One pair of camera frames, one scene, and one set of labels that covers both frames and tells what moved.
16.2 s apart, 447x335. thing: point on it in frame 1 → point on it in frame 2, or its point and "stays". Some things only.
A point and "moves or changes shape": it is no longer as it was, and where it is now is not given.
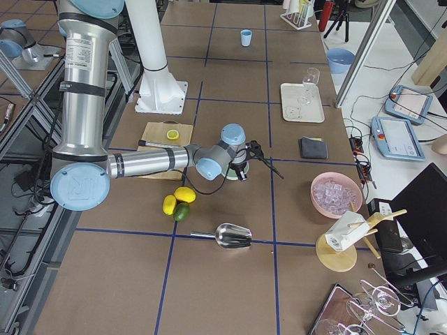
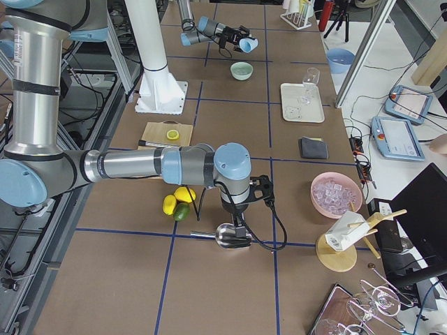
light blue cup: [246, 37] moves or changes shape
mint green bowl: [232, 174] moves or changes shape
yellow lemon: [185, 194] stays
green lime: [181, 211] stays
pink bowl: [332, 193] stays
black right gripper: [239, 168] → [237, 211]
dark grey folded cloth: [313, 148] stays
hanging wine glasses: [364, 313] stays
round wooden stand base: [335, 261] stays
